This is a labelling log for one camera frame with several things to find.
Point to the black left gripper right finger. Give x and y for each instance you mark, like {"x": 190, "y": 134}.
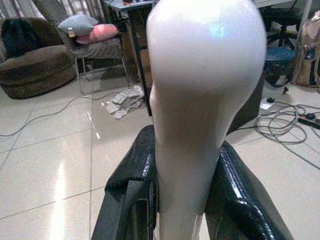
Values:
{"x": 240, "y": 190}

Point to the crumpled grey cloth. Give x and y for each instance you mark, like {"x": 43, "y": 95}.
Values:
{"x": 125, "y": 101}

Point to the brown beanbag sofa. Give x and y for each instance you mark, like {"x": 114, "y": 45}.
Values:
{"x": 35, "y": 67}

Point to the black power strip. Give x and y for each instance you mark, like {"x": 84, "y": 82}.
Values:
{"x": 310, "y": 119}

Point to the grey cushion with tag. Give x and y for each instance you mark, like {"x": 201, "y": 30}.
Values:
{"x": 77, "y": 25}

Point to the blue round bin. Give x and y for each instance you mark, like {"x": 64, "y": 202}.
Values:
{"x": 278, "y": 65}

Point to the black cloth on sofa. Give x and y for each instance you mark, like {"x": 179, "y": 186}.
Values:
{"x": 20, "y": 37}

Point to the pink cushion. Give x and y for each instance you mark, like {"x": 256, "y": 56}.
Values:
{"x": 100, "y": 33}

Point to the black leg table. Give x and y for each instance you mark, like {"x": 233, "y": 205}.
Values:
{"x": 135, "y": 37}

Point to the grey metal frame chair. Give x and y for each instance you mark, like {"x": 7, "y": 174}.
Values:
{"x": 100, "y": 55}

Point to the beige patterned bag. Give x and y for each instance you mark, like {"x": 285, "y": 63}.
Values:
{"x": 308, "y": 50}

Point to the black office chair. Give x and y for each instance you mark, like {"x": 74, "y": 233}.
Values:
{"x": 282, "y": 22}

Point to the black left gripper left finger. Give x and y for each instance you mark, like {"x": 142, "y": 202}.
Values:
{"x": 130, "y": 185}

